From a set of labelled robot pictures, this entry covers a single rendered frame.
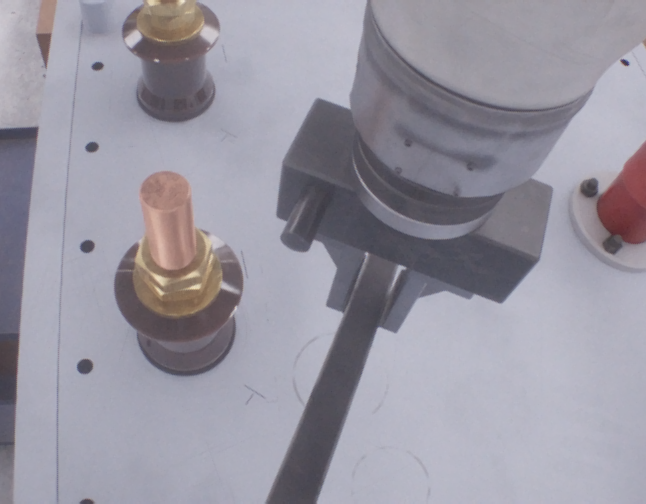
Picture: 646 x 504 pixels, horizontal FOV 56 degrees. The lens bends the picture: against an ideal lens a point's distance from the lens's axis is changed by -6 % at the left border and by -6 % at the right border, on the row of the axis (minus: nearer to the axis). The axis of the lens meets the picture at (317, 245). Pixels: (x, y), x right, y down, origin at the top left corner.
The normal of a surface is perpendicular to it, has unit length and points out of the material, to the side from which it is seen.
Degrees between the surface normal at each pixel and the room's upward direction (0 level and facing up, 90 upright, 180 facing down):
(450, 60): 101
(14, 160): 0
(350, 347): 0
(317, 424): 0
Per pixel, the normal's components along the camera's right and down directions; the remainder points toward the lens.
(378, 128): -0.81, 0.44
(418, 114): -0.58, 0.67
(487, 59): -0.34, 0.91
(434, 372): 0.12, -0.50
